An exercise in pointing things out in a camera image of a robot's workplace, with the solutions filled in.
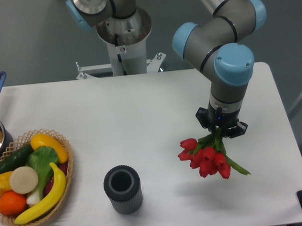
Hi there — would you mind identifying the dark red vegetable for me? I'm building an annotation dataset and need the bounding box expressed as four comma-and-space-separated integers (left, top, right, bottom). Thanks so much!
44, 162, 68, 196

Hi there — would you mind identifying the beige round slice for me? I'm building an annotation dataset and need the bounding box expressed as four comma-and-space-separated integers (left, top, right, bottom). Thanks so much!
9, 166, 39, 194

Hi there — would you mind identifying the green cucumber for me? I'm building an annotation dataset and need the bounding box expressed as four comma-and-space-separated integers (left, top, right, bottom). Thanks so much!
0, 144, 34, 174

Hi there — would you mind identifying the grey ribbed vase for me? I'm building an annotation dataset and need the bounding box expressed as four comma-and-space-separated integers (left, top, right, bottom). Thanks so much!
103, 165, 143, 215

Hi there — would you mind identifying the orange fruit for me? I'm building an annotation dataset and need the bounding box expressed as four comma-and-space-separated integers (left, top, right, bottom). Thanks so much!
0, 191, 26, 216

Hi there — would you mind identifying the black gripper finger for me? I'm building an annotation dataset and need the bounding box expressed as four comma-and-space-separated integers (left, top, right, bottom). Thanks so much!
195, 107, 212, 130
224, 121, 248, 139

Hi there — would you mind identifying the woven wicker basket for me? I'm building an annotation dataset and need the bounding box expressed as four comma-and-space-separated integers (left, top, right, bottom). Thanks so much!
0, 129, 74, 226

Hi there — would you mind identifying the red tulip bouquet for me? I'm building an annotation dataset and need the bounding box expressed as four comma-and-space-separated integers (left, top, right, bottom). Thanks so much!
178, 127, 250, 179

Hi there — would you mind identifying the yellow squash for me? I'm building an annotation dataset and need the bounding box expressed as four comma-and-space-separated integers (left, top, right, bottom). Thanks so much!
30, 133, 68, 164

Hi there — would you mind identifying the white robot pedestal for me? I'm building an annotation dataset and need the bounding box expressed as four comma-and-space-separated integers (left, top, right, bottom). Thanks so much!
76, 7, 166, 80

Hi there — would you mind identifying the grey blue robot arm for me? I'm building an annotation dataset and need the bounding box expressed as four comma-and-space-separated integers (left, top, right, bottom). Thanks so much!
66, 0, 266, 138

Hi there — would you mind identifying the green bok choy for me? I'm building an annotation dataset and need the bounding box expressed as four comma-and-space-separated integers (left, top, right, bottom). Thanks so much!
26, 146, 59, 207

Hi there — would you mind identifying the yellow bell pepper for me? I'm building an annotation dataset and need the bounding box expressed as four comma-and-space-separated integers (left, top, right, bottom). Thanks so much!
0, 171, 13, 196

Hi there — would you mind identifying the yellow banana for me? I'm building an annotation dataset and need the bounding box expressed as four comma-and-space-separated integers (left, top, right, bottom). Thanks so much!
14, 162, 66, 226

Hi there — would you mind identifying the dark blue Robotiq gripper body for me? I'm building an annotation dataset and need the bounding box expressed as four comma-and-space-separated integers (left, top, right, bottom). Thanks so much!
207, 101, 241, 131

